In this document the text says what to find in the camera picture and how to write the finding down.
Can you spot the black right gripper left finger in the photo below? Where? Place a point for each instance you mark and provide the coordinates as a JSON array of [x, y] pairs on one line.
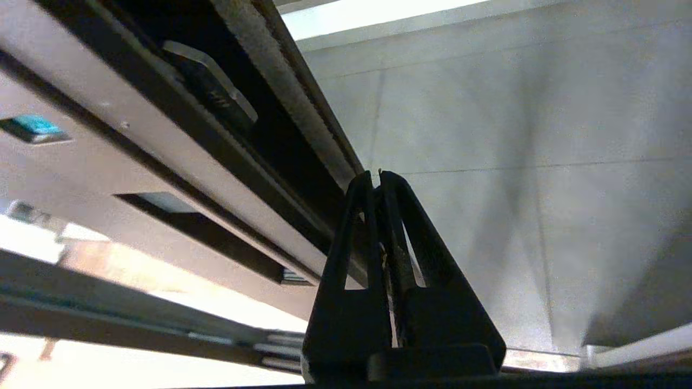
[[351, 324]]

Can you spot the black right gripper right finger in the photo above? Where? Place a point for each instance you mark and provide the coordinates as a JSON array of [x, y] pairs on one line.
[[443, 319]]

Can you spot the bent grey metal bracket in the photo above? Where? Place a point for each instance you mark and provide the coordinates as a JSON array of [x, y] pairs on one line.
[[216, 86]]

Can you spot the black aluminum extrusion rail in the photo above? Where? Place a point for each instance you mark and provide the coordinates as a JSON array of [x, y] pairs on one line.
[[135, 319]]

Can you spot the brown framed sliding glass door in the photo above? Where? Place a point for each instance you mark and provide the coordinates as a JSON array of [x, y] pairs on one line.
[[108, 162]]

